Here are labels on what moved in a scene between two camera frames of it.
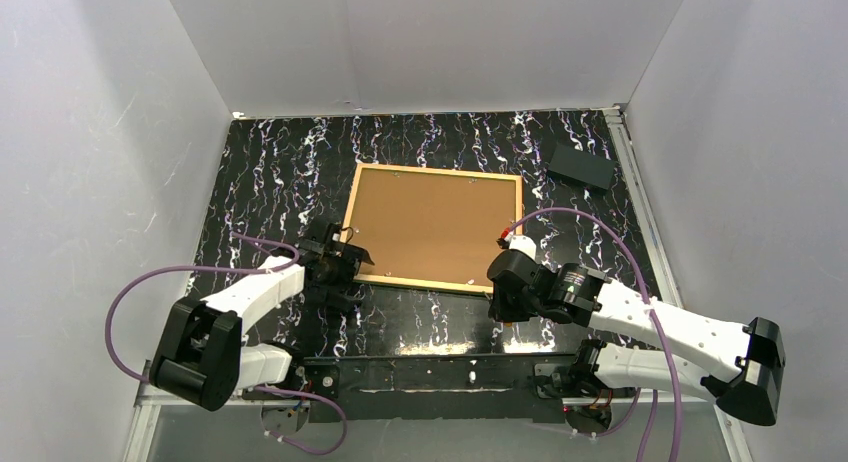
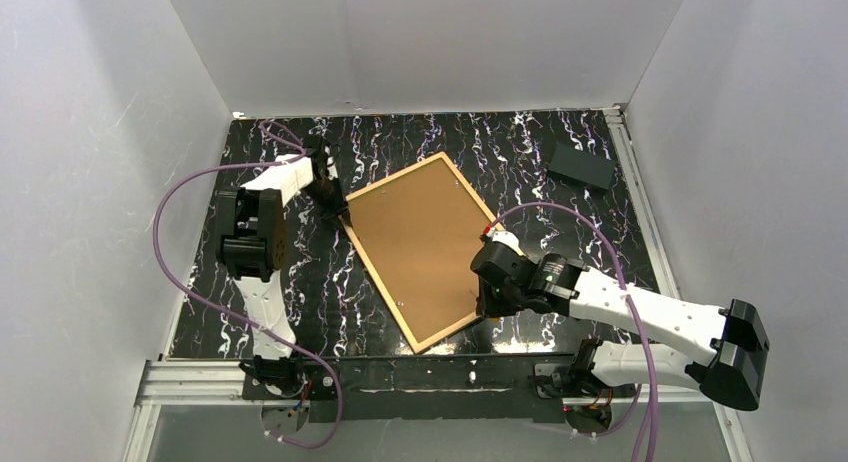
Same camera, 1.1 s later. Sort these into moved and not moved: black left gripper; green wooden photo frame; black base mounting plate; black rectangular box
Moved: black left gripper; green wooden photo frame
Not moved: black base mounting plate; black rectangular box
